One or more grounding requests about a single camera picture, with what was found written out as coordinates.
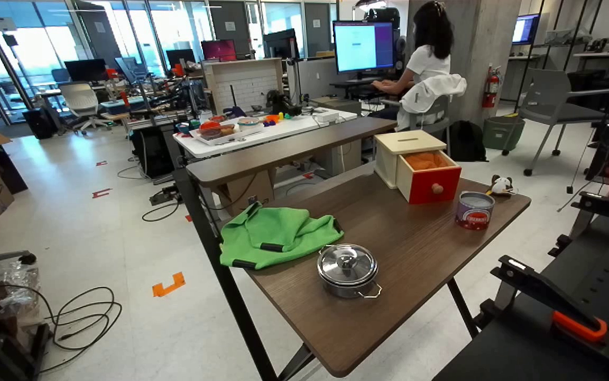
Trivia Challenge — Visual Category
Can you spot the red can with grey lid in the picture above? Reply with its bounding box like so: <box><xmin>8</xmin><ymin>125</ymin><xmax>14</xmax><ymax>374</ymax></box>
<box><xmin>456</xmin><ymin>189</ymin><xmax>497</xmax><ymax>234</ymax></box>

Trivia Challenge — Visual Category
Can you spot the red-fronted wooden drawer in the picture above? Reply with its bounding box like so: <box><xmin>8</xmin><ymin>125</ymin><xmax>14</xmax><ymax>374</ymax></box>
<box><xmin>393</xmin><ymin>149</ymin><xmax>464</xmax><ymax>207</ymax></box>

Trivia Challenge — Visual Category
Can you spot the green cloth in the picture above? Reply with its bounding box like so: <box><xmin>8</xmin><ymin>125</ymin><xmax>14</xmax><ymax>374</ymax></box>
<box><xmin>218</xmin><ymin>201</ymin><xmax>348</xmax><ymax>273</ymax></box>

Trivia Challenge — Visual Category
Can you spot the cardboard box under desk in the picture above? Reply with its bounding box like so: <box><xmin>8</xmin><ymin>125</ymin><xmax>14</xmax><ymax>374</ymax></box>
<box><xmin>221</xmin><ymin>167</ymin><xmax>278</xmax><ymax>211</ymax></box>

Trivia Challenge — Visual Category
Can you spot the white table with toys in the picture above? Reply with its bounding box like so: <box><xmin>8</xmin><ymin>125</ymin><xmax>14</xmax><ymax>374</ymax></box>
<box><xmin>172</xmin><ymin>106</ymin><xmax>359</xmax><ymax>162</ymax></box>

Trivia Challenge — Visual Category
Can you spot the small steel pot with lid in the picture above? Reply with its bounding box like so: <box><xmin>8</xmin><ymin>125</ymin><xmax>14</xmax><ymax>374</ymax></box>
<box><xmin>315</xmin><ymin>241</ymin><xmax>386</xmax><ymax>302</ymax></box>

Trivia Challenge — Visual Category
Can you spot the light wooden box with slot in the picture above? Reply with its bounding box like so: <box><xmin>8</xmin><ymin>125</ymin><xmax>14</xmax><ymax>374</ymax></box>
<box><xmin>373</xmin><ymin>130</ymin><xmax>451</xmax><ymax>191</ymax></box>

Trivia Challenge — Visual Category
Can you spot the computer monitor with bright screen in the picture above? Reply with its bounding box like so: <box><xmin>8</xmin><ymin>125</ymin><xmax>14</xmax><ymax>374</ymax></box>
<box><xmin>331</xmin><ymin>19</ymin><xmax>397</xmax><ymax>77</ymax></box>

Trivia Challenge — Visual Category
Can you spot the white jacket on chair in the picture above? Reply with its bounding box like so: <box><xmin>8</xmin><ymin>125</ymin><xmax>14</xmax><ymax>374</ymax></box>
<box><xmin>396</xmin><ymin>73</ymin><xmax>470</xmax><ymax>118</ymax></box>

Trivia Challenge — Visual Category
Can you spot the black backpack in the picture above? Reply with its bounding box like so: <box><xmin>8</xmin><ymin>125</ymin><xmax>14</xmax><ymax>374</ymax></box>
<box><xmin>446</xmin><ymin>118</ymin><xmax>488</xmax><ymax>164</ymax></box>

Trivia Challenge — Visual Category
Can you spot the seated person in white shirt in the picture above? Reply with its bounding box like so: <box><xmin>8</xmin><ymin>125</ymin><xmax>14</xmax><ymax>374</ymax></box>
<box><xmin>371</xmin><ymin>0</ymin><xmax>457</xmax><ymax>102</ymax></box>

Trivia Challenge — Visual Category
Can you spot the brown and white plush toy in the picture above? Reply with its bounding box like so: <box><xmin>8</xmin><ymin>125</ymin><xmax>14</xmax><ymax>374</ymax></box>
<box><xmin>486</xmin><ymin>173</ymin><xmax>517</xmax><ymax>199</ymax></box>

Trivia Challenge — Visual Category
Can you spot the green storage bin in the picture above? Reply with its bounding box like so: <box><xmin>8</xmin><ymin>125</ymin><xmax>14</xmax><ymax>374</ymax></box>
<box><xmin>482</xmin><ymin>115</ymin><xmax>526</xmax><ymax>153</ymax></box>

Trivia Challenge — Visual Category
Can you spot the red fire extinguisher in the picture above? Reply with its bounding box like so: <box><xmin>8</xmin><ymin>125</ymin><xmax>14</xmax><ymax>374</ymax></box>
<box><xmin>478</xmin><ymin>64</ymin><xmax>503</xmax><ymax>113</ymax></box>

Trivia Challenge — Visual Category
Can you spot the white office chair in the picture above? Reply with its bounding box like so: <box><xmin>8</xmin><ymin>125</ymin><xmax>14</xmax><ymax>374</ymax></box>
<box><xmin>60</xmin><ymin>81</ymin><xmax>111</xmax><ymax>137</ymax></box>

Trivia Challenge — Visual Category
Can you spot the grey plastic chair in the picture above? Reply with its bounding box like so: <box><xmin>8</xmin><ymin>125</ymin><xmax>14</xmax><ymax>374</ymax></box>
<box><xmin>519</xmin><ymin>66</ymin><xmax>608</xmax><ymax>180</ymax></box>

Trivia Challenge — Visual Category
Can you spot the small monitor on shelf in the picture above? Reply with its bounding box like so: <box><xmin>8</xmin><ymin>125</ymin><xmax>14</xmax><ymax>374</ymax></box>
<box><xmin>510</xmin><ymin>11</ymin><xmax>544</xmax><ymax>50</ymax></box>

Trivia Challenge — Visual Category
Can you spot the black cable coil on floor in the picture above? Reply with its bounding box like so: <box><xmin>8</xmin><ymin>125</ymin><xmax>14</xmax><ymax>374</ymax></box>
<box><xmin>35</xmin><ymin>283</ymin><xmax>126</xmax><ymax>374</ymax></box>

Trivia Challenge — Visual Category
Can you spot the black clamp with orange handle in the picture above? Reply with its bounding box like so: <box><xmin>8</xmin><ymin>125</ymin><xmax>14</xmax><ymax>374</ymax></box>
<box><xmin>569</xmin><ymin>191</ymin><xmax>609</xmax><ymax>239</ymax></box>
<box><xmin>488</xmin><ymin>255</ymin><xmax>609</xmax><ymax>348</ymax></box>

